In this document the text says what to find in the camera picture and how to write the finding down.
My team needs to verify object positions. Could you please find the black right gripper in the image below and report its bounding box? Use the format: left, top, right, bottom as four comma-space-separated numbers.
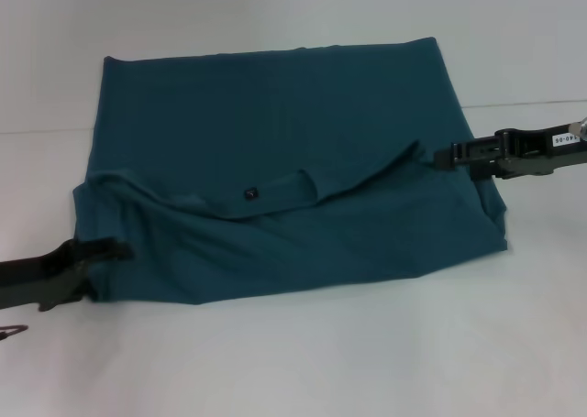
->
433, 123, 587, 181

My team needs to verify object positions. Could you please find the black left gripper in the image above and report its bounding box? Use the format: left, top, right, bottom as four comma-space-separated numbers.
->
0, 236, 135, 313

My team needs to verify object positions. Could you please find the teal t-shirt with FREE print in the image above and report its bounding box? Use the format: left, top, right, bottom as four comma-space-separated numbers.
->
72, 36, 509, 307

